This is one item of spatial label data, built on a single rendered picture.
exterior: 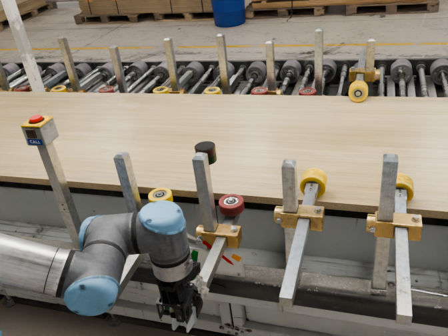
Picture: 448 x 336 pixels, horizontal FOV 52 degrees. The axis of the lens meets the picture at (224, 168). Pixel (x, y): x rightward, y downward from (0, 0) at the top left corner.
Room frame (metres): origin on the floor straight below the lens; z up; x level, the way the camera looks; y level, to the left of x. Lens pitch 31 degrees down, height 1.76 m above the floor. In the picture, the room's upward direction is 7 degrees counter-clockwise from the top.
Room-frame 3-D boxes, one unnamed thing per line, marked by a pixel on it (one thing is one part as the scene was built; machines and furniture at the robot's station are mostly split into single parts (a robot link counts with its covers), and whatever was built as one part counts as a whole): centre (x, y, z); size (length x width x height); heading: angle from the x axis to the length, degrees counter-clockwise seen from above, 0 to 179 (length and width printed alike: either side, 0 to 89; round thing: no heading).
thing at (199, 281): (0.88, 0.11, 0.87); 0.09 x 0.07 x 0.02; 160
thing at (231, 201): (1.19, -0.01, 0.85); 0.08 x 0.08 x 0.11
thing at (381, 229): (0.93, -0.43, 0.95); 0.14 x 0.06 x 0.05; 70
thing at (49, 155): (1.29, 0.54, 0.93); 0.05 x 0.05 x 0.45; 70
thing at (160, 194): (1.28, 0.22, 0.85); 0.08 x 0.08 x 0.11
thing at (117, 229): (0.78, 0.26, 1.14); 0.12 x 0.12 x 0.09; 87
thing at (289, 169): (1.03, -0.17, 0.89); 0.04 x 0.04 x 0.48; 70
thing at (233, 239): (1.11, 0.04, 0.85); 0.14 x 0.06 x 0.05; 70
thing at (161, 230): (0.79, 0.15, 1.14); 0.10 x 0.09 x 0.12; 87
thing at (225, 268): (1.10, 0.10, 0.75); 0.26 x 0.01 x 0.10; 70
